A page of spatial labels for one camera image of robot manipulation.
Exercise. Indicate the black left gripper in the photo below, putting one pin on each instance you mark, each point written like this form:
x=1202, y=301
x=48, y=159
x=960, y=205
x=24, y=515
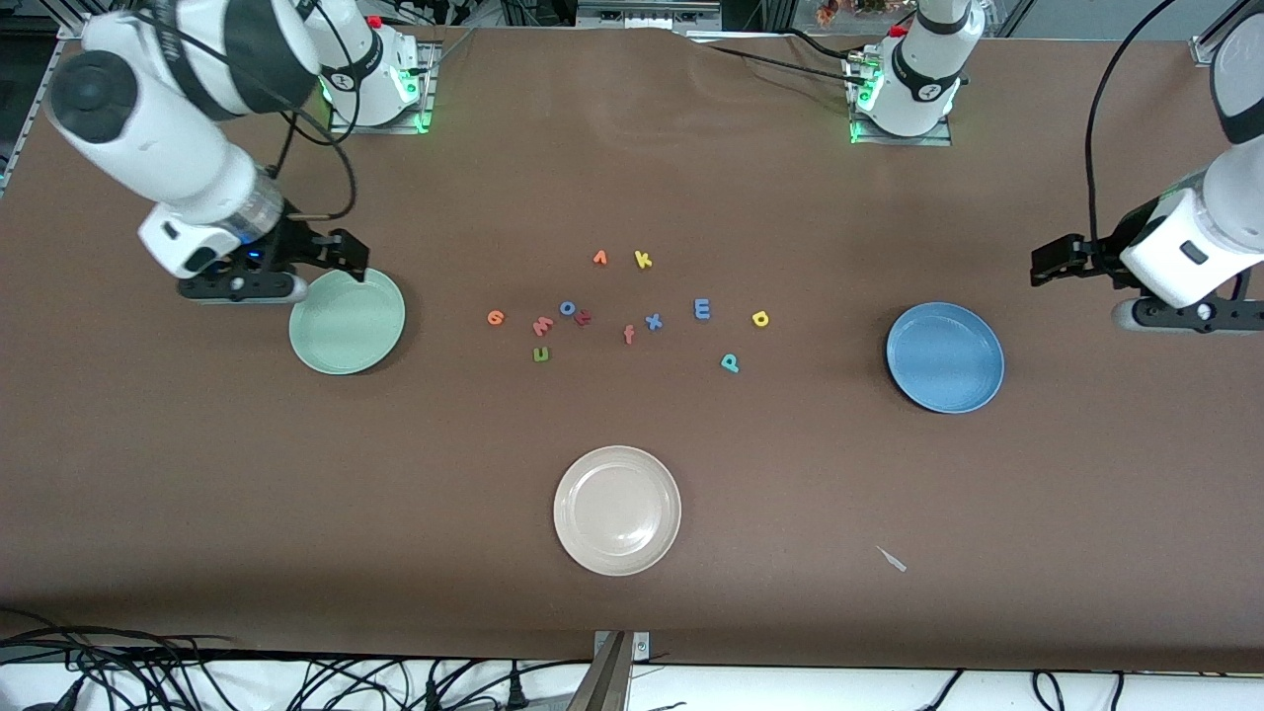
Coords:
x=1104, y=253

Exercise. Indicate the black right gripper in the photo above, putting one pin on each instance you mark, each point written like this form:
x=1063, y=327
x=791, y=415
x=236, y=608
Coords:
x=296, y=240

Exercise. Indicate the pink letter W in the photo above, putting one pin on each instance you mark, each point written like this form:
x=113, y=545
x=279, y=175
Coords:
x=542, y=327

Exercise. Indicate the blue letter E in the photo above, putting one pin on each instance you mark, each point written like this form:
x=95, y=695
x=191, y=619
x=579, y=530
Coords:
x=699, y=310

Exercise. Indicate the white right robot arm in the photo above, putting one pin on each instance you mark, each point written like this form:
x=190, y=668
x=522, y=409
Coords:
x=148, y=128

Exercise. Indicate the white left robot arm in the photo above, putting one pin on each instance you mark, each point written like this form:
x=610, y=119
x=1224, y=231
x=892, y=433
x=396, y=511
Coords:
x=1205, y=227

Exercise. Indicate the green plate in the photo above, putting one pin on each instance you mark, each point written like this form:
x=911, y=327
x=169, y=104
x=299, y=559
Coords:
x=346, y=326

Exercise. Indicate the blue plate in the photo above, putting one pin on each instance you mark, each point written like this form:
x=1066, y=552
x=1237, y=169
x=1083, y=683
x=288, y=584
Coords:
x=945, y=357

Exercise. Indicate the brown table cover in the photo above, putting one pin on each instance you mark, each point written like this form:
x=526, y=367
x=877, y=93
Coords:
x=632, y=168

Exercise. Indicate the orange background object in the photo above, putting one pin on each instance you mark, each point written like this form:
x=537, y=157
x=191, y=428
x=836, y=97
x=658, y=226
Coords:
x=829, y=12

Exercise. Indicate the white paper scrap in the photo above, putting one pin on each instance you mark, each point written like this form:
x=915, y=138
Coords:
x=892, y=560

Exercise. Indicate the beige plate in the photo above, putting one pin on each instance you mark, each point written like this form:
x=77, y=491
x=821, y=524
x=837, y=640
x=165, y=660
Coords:
x=617, y=511

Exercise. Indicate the grey metal bar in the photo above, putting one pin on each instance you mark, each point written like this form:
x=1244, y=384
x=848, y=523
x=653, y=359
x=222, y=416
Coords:
x=602, y=686

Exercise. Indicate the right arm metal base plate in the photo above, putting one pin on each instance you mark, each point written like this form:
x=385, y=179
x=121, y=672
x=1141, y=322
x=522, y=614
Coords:
x=380, y=126

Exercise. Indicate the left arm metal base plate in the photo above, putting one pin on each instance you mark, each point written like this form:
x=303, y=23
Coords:
x=904, y=139

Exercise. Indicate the aluminium frame rail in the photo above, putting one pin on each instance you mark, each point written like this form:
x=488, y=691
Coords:
x=20, y=133
x=1203, y=49

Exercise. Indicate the metal frame beam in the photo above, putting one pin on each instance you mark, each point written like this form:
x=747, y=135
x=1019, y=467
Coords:
x=642, y=15

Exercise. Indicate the metal table bracket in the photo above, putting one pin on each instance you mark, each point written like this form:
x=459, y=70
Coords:
x=640, y=646

